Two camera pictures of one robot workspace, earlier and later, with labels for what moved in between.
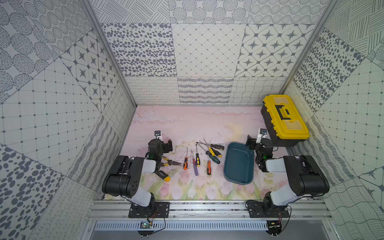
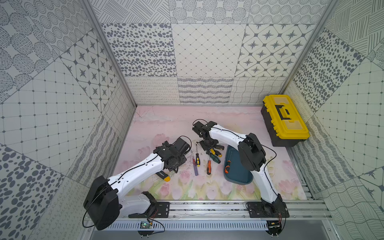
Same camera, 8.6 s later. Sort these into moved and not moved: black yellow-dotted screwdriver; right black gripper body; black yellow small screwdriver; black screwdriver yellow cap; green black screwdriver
Moved: right black gripper body
Not moved: black yellow-dotted screwdriver; black screwdriver yellow cap; black yellow small screwdriver; green black screwdriver
